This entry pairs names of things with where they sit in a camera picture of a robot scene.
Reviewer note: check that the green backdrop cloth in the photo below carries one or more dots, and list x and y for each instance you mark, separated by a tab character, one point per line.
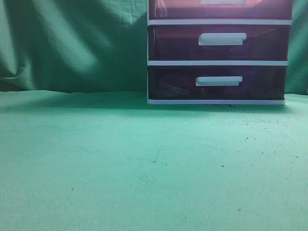
100	45

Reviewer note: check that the green table cloth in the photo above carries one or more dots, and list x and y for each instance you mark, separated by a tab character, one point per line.
113	162

